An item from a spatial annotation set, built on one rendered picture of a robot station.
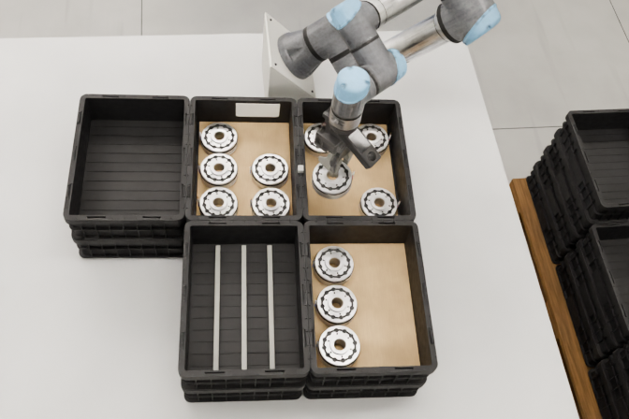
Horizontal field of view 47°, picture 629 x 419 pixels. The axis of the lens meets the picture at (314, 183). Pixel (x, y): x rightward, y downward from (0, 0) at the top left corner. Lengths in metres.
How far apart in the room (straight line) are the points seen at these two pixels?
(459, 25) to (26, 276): 1.32
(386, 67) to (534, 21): 2.31
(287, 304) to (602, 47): 2.52
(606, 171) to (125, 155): 1.67
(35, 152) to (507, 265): 1.43
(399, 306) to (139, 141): 0.86
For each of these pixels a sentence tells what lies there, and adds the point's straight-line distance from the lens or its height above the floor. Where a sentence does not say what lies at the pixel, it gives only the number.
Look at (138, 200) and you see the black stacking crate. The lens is 2.02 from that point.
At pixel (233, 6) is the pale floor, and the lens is 3.63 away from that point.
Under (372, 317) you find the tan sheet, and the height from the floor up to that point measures 0.83.
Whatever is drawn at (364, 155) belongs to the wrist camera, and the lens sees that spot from 1.74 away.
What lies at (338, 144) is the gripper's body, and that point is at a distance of 1.76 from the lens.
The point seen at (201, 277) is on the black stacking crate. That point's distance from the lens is 1.90.
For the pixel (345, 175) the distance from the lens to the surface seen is 1.86.
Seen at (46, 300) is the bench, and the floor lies 0.70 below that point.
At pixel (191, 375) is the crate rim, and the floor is 0.93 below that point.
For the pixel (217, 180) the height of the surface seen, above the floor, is 0.86.
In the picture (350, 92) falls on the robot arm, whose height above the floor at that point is 1.34.
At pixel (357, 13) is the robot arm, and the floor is 1.40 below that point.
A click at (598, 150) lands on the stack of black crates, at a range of 2.84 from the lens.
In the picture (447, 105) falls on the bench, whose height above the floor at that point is 0.70.
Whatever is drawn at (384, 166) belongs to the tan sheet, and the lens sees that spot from 2.10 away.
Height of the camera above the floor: 2.55
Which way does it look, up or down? 58 degrees down
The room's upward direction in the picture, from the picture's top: 11 degrees clockwise
